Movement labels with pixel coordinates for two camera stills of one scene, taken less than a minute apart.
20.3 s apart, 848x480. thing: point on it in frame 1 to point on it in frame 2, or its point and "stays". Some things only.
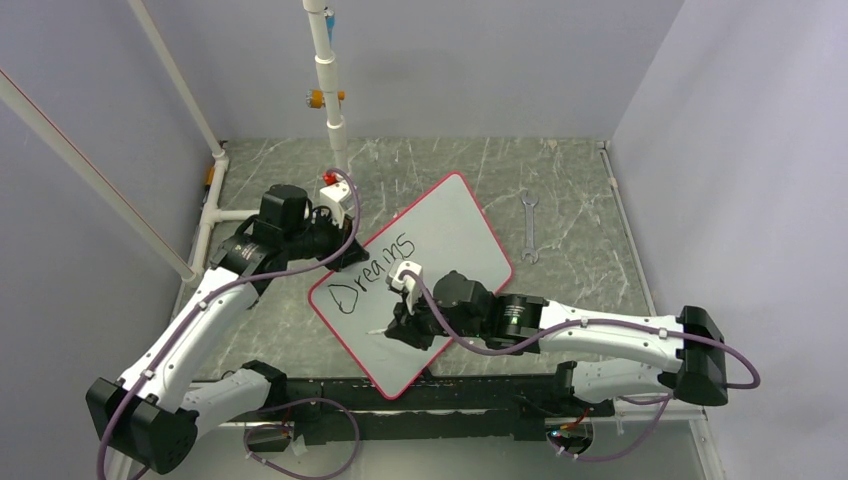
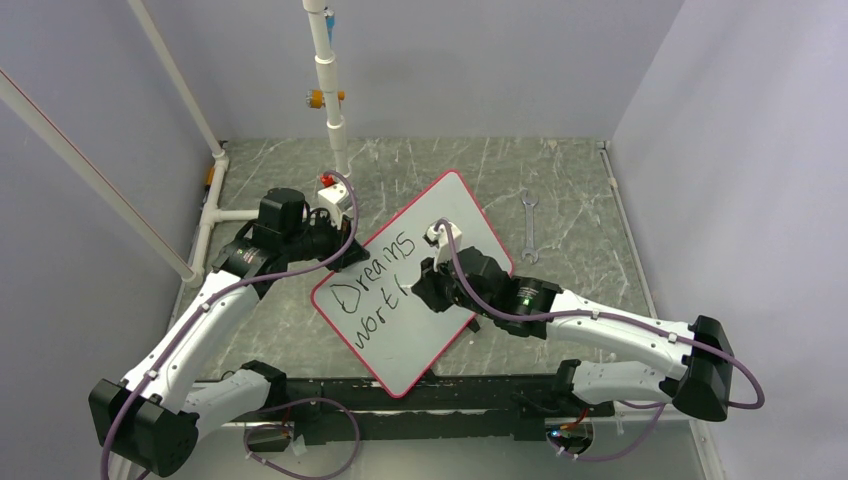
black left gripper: (340, 238) stays
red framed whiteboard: (447, 233) stays
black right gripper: (408, 328) to (428, 286)
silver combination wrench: (530, 199) stays
